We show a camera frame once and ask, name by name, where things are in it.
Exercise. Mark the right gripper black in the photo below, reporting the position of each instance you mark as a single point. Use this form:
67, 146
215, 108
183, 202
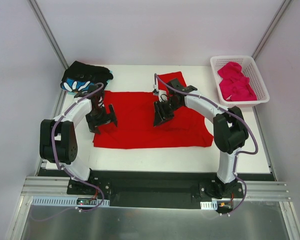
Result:
165, 109

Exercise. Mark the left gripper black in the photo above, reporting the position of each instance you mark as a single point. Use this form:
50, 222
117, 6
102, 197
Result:
101, 119

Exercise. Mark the red t shirt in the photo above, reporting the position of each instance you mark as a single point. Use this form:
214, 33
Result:
135, 113

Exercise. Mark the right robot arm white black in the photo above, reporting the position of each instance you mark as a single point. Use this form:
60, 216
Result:
229, 131

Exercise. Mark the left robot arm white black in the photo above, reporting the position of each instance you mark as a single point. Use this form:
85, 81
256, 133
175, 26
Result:
58, 142

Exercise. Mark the folded black flower t shirt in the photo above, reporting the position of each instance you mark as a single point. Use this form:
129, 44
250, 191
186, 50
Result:
79, 67

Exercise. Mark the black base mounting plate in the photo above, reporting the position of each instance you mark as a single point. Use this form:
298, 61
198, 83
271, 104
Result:
163, 190

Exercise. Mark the crumpled magenta t shirt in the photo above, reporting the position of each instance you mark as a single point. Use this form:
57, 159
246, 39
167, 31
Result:
235, 86

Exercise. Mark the white plastic basket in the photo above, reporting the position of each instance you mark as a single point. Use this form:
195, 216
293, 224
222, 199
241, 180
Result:
249, 69

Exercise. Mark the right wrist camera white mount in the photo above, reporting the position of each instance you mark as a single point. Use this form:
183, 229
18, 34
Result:
161, 94

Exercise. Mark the aluminium front frame rail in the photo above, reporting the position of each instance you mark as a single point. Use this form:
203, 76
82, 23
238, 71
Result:
269, 191

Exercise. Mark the right white cable duct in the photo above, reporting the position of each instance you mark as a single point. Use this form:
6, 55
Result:
209, 205

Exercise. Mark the white cable duct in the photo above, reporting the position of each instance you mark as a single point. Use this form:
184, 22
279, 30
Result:
209, 205
55, 201

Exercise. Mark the left white cable duct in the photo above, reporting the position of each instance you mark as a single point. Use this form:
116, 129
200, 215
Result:
55, 201

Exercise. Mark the left aluminium corner post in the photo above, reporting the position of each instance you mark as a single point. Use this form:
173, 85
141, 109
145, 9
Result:
48, 32

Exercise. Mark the aluminium corner post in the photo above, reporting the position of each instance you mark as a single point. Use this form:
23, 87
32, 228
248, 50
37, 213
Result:
48, 32
284, 6

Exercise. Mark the right aluminium corner post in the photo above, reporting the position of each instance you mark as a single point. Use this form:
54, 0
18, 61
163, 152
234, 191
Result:
284, 6

